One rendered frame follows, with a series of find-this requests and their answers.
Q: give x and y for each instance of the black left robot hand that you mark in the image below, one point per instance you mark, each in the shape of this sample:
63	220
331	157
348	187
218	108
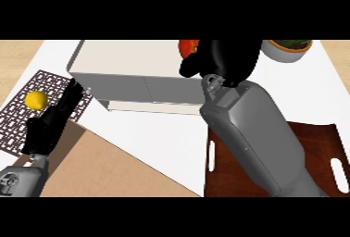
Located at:
46	129

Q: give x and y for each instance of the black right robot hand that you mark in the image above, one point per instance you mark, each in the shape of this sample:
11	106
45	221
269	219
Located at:
228	58

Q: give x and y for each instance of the red tomato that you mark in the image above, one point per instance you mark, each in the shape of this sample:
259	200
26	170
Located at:
187	47

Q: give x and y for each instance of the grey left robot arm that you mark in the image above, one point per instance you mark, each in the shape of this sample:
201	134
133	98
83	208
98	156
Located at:
21	180

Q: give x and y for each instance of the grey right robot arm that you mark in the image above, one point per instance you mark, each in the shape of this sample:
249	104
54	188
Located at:
260	135

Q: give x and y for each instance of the white tiered shelf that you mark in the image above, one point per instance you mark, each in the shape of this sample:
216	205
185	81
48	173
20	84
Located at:
132	74

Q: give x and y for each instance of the brown wooden tray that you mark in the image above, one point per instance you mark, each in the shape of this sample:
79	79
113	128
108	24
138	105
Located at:
228	172

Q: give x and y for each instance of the dark patterned placemat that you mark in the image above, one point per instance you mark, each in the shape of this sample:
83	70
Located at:
18	123

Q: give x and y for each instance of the yellow lemon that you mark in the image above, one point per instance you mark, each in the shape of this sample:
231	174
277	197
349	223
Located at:
36	100

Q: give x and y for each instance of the grey plant pot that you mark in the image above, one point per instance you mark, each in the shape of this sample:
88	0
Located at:
289	49

